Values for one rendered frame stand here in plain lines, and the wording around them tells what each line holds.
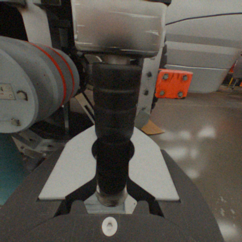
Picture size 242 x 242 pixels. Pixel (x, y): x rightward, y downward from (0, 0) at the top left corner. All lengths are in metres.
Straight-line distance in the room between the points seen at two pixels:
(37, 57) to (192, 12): 0.78
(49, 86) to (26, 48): 0.06
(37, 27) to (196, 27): 0.75
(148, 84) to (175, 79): 0.07
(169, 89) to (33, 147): 0.46
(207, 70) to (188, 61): 0.15
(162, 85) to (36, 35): 0.30
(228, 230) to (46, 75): 1.23
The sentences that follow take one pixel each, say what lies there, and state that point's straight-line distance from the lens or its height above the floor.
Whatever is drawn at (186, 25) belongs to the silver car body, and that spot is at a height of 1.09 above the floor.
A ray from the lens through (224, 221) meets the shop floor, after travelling 1.22.
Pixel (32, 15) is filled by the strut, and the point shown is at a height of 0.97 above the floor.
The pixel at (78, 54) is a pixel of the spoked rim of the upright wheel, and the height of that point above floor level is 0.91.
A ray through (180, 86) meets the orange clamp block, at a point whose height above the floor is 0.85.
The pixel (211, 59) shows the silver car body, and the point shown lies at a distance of 0.94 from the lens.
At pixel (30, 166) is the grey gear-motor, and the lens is 0.76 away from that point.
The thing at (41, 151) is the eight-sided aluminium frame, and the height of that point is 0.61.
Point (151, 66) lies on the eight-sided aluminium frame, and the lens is 0.31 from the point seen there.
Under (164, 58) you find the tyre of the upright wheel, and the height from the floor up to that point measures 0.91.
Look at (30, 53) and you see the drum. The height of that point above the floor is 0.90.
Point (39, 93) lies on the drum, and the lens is 0.20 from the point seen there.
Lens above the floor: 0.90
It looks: 28 degrees down
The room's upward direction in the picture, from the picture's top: 4 degrees clockwise
